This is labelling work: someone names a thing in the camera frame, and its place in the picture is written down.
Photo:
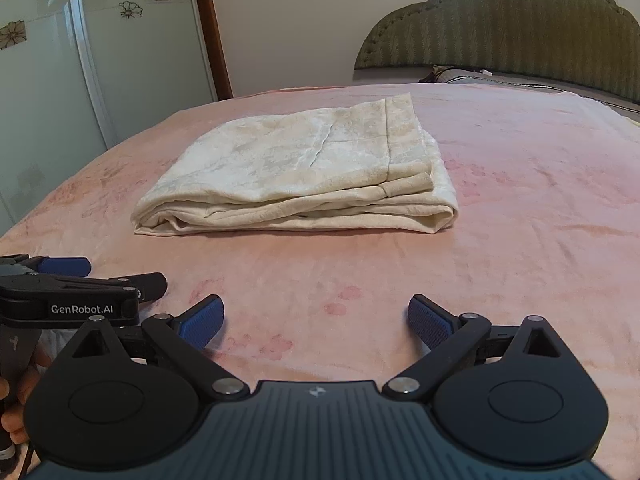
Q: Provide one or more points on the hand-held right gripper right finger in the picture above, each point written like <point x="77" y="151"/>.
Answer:
<point x="429" y="321"/>

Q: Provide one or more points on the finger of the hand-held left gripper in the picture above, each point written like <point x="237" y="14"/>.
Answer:
<point x="147" y="286"/>
<point x="65" y="265"/>

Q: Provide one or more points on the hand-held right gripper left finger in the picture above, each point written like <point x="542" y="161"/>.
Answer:
<point x="202" y="321"/>

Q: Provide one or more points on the cream pants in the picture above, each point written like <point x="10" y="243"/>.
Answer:
<point x="300" y="170"/>

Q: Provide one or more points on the person's left hand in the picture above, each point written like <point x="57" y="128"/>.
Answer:
<point x="12" y="405"/>

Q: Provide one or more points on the pink blanket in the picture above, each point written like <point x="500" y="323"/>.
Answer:
<point x="500" y="240"/>

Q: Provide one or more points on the flower-patterned wardrobe door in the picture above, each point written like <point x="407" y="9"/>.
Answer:
<point x="75" y="60"/>

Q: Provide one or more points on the olive padded headboard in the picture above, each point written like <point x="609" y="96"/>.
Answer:
<point x="500" y="25"/>

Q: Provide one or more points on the brown wooden door frame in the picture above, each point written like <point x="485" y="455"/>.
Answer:
<point x="212" y="30"/>

